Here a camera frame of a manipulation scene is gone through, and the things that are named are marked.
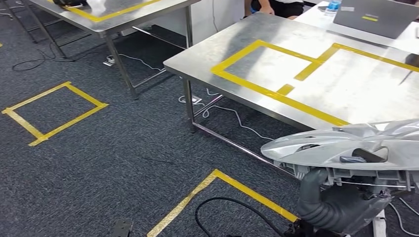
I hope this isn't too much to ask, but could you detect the clear water bottle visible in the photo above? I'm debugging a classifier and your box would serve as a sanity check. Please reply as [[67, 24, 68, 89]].
[[324, 0, 343, 16]]

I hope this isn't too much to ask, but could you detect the yellow table tape outline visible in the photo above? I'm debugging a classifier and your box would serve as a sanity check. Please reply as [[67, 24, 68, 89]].
[[47, 0, 162, 23]]

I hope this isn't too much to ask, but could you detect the black bag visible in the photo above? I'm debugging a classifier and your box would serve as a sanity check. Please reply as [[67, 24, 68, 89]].
[[52, 0, 88, 9]]

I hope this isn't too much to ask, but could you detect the yellow floor tape marking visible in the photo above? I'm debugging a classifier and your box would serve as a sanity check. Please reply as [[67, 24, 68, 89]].
[[1, 81, 109, 147]]

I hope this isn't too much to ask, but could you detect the white table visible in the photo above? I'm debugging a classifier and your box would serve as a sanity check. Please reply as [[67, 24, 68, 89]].
[[294, 0, 419, 56]]

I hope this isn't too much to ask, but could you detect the yellow workbench tape outline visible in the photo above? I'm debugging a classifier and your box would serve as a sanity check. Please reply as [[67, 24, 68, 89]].
[[210, 39, 419, 127]]

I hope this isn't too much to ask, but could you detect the person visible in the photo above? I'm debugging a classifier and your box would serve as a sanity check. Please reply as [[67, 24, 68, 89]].
[[244, 0, 305, 20]]

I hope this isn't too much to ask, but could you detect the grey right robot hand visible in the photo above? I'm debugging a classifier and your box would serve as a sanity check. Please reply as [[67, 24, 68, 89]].
[[297, 168, 393, 236]]

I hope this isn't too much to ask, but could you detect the steel workbench table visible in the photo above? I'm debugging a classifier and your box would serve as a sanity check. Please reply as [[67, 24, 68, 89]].
[[163, 12, 419, 179]]

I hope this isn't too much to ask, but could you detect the white floor cable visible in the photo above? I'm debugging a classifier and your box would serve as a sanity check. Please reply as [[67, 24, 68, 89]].
[[178, 88, 276, 141], [114, 54, 165, 72]]

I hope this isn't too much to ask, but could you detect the black floor cable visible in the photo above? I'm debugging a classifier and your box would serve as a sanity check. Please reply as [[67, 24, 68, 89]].
[[12, 42, 99, 72]]

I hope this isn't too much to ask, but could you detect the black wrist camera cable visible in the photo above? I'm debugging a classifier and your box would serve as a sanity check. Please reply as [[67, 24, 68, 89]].
[[195, 197, 286, 237]]

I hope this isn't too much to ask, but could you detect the silver wheel hubcap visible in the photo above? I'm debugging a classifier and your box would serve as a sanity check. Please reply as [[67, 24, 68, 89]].
[[260, 119, 419, 192]]

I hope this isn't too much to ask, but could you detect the grey laptop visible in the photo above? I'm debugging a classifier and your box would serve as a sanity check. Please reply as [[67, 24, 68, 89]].
[[333, 0, 419, 40]]

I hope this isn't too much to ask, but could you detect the thin black floor strip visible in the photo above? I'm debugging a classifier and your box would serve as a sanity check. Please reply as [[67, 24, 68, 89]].
[[143, 157, 175, 165]]

